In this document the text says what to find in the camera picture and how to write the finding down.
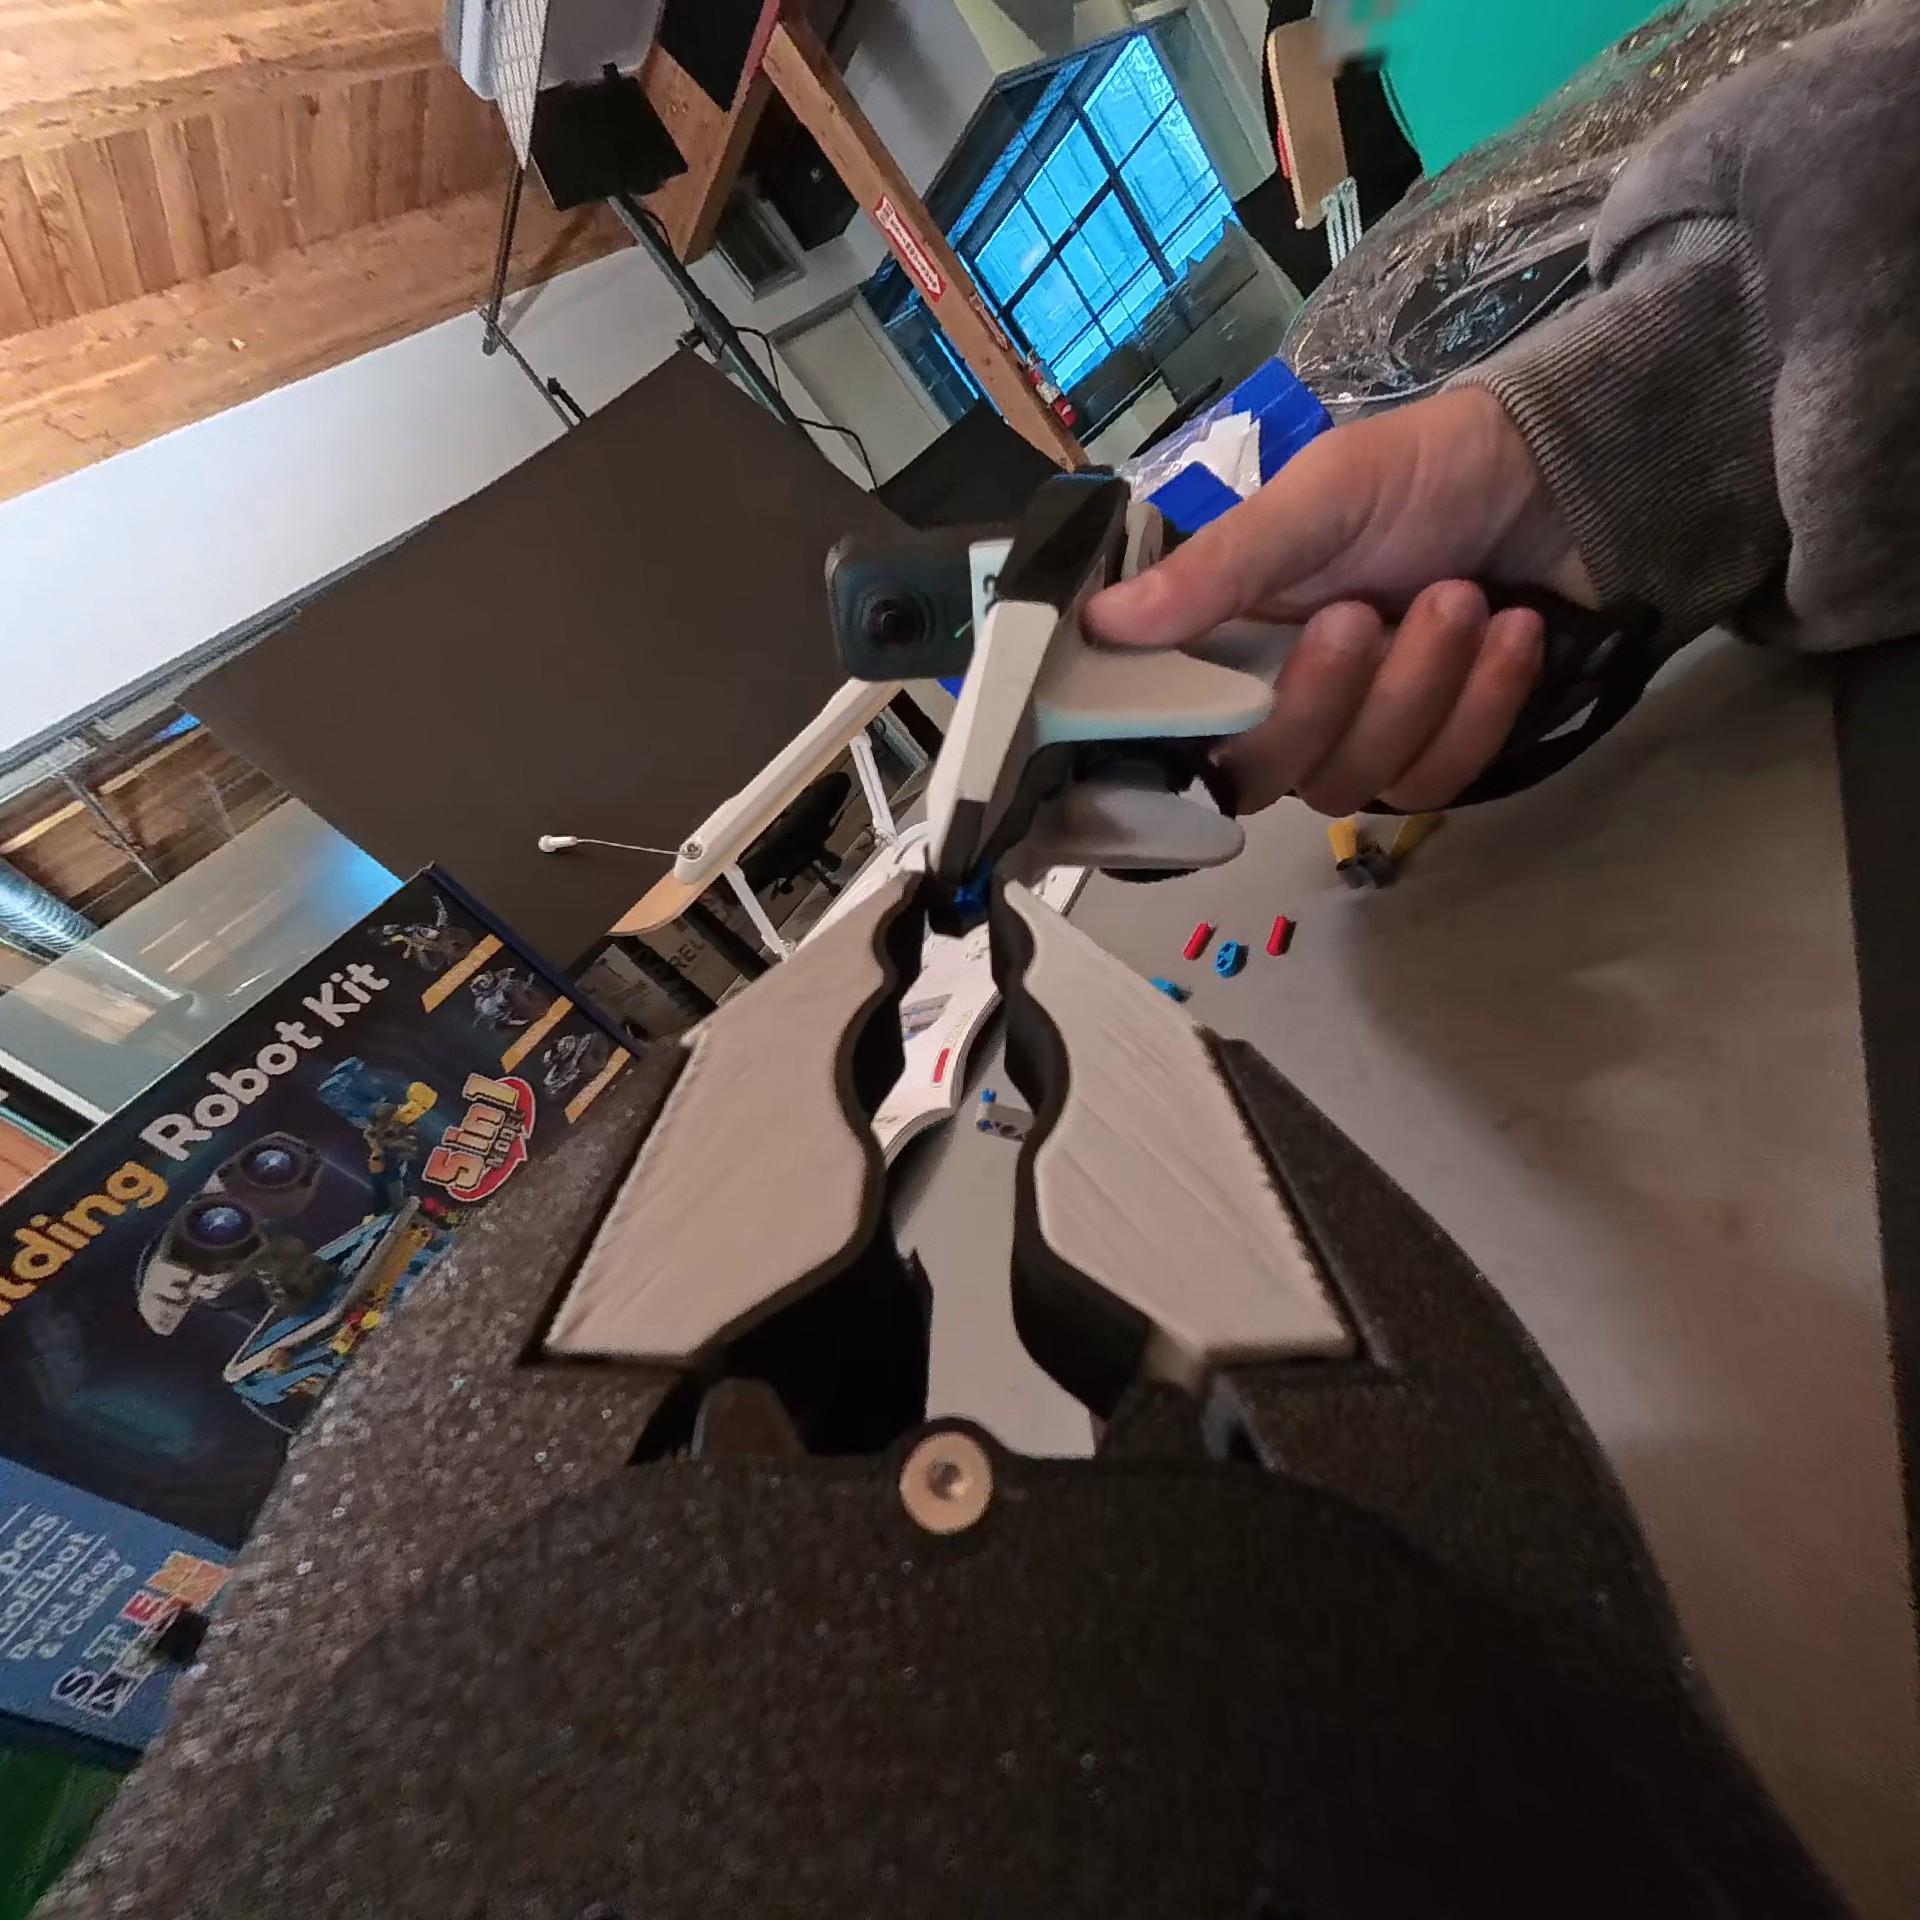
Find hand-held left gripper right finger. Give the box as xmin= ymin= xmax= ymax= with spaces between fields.
xmin=991 ymin=879 xmax=1355 ymax=1420

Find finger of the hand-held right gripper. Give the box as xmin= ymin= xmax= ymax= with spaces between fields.
xmin=923 ymin=598 xmax=1088 ymax=893
xmin=979 ymin=742 xmax=1081 ymax=921

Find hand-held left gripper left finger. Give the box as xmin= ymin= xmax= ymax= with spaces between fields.
xmin=540 ymin=870 xmax=923 ymax=1369

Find person's right forearm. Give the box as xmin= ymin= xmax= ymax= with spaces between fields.
xmin=1446 ymin=0 xmax=1920 ymax=653

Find grey desk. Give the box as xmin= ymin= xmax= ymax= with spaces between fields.
xmin=877 ymin=622 xmax=1920 ymax=1920

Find person's right hand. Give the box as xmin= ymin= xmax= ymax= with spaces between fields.
xmin=1083 ymin=382 xmax=1599 ymax=824

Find blue brick model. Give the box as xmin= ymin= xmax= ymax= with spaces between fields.
xmin=1132 ymin=357 xmax=1340 ymax=531

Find black office chair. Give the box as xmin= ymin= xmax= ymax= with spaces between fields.
xmin=743 ymin=773 xmax=852 ymax=905

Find white instruction booklet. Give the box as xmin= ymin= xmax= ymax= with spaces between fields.
xmin=865 ymin=927 xmax=1009 ymax=1163

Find red white sign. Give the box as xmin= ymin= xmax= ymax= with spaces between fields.
xmin=873 ymin=199 xmax=951 ymax=304

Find large paned window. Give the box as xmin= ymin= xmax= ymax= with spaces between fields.
xmin=919 ymin=27 xmax=1296 ymax=440

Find wooden beam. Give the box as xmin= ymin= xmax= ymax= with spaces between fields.
xmin=757 ymin=0 xmax=1092 ymax=471

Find clear plastic bag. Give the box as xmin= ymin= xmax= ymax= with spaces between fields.
xmin=1287 ymin=142 xmax=1609 ymax=408

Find black backdrop board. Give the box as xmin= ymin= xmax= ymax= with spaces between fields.
xmin=175 ymin=347 xmax=963 ymax=975

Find blue robot kit box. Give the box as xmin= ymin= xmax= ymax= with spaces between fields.
xmin=0 ymin=862 xmax=640 ymax=1758

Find black speaker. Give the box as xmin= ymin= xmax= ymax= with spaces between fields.
xmin=527 ymin=63 xmax=687 ymax=214

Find green bin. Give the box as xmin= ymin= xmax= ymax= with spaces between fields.
xmin=1408 ymin=0 xmax=1688 ymax=179

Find black studded mat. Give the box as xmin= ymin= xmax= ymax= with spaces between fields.
xmin=1837 ymin=643 xmax=1920 ymax=1360

